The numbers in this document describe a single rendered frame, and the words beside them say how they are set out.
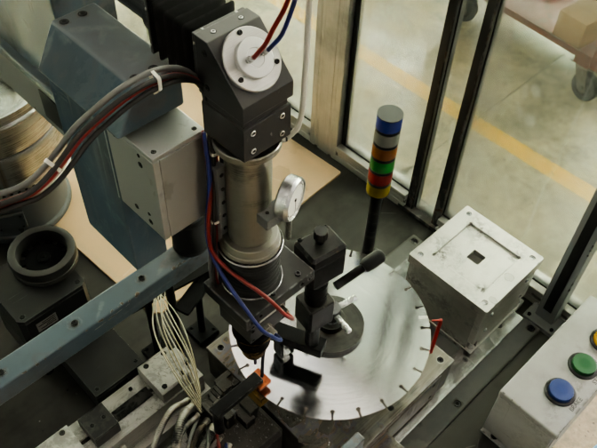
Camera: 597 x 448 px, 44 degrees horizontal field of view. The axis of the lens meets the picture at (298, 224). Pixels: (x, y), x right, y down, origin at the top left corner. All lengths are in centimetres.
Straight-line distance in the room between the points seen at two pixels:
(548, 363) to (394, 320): 27
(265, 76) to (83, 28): 22
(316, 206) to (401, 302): 46
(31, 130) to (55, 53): 63
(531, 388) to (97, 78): 86
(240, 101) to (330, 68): 96
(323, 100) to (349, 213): 26
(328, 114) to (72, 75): 97
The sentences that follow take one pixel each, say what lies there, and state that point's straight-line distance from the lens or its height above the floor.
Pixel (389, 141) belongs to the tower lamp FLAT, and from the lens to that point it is 127.
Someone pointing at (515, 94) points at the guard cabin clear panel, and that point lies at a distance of 134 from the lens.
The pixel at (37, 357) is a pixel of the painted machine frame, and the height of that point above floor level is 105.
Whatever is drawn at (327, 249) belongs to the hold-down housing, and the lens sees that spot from 92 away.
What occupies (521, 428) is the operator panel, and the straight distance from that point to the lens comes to 131.
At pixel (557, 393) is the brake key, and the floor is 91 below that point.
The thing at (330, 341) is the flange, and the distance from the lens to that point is 119.
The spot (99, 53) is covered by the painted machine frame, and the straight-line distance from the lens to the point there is 77.
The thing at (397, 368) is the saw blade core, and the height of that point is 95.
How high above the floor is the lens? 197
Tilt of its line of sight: 50 degrees down
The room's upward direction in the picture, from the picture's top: 3 degrees clockwise
